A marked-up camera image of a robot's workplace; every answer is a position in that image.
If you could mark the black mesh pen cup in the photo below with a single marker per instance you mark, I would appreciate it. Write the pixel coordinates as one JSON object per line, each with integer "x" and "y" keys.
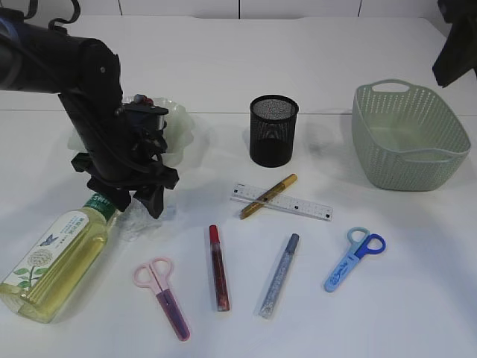
{"x": 272, "y": 127}

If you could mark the green woven plastic basket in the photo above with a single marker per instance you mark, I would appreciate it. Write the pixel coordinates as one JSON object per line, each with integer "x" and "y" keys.
{"x": 407, "y": 140}

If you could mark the blue capped scissors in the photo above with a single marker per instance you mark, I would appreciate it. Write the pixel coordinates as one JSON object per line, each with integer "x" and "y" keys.
{"x": 359, "y": 238}

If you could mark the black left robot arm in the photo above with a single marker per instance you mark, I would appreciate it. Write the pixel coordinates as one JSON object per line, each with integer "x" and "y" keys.
{"x": 49, "y": 60}

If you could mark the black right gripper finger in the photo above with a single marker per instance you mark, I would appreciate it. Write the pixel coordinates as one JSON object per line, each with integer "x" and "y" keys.
{"x": 458, "y": 55}

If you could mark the purple artificial grape bunch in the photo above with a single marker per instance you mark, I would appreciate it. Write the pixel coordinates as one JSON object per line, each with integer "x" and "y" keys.
{"x": 143, "y": 100}

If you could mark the gold marker pen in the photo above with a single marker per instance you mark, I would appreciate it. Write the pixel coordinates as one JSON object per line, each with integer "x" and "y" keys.
{"x": 264, "y": 198}

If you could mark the yellow tea bottle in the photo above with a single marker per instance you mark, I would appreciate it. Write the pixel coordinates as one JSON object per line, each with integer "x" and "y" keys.
{"x": 42, "y": 281}

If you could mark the pink purple scissors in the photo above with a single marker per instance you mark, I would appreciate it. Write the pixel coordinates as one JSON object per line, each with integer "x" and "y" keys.
{"x": 154, "y": 275}

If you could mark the clear plastic ruler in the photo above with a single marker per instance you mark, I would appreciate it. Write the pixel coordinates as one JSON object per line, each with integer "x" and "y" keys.
{"x": 281, "y": 202}

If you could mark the silver glitter glue tube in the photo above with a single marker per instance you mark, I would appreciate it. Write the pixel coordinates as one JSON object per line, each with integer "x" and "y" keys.
{"x": 272, "y": 295}

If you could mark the red glitter glue tube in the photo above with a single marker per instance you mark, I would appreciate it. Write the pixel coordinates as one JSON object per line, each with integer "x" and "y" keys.
{"x": 220, "y": 281}

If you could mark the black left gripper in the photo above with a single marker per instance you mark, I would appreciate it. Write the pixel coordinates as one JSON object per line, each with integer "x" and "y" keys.
{"x": 109, "y": 143}

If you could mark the clear plastic sheet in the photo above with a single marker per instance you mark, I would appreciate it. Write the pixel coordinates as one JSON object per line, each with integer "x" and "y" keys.
{"x": 136, "y": 222}

